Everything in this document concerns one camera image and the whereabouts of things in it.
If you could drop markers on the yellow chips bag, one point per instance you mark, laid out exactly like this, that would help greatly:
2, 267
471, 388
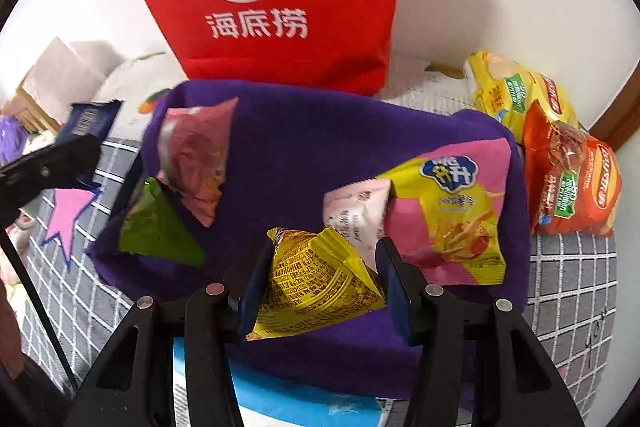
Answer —
500, 97

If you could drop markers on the yellow and pink fries packet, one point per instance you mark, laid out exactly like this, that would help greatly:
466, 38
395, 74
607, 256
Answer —
450, 227

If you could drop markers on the dark blue packet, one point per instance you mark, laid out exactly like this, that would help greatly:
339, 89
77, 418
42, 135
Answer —
90, 119

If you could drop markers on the purple cloth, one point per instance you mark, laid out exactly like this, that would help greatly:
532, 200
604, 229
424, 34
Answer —
10, 139

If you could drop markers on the grey checkered blanket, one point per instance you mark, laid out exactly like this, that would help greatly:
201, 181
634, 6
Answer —
565, 297

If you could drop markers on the white plastic shopping bag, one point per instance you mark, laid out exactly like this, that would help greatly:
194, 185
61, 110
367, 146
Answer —
65, 67

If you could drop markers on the pink star patch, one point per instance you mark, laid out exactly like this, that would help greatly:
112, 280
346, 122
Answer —
65, 217

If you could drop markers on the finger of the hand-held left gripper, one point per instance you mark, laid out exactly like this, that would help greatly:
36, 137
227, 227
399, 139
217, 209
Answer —
65, 159

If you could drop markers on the purple fabric box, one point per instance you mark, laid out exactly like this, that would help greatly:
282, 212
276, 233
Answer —
300, 147

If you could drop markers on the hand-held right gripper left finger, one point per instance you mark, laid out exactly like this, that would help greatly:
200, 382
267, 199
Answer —
252, 302

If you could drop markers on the wooden furniture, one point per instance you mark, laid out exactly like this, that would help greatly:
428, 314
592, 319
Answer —
35, 112

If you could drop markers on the blue tissue box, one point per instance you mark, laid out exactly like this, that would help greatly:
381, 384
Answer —
280, 402

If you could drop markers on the yellow triangular packet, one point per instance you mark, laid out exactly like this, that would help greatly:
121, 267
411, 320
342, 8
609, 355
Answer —
310, 287

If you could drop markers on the brown wooden door frame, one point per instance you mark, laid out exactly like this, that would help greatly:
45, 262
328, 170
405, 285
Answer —
620, 117

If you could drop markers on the green packet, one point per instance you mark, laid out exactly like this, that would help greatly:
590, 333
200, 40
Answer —
160, 232

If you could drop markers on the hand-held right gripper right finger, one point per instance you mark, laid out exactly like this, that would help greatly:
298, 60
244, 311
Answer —
395, 287

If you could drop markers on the white pink packet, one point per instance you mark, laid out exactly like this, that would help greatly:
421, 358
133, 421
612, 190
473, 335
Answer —
355, 212

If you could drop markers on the large pink packet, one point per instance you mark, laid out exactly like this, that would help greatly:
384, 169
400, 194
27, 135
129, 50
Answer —
195, 157

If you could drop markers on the orange chips bag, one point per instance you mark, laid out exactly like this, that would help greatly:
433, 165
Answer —
575, 187

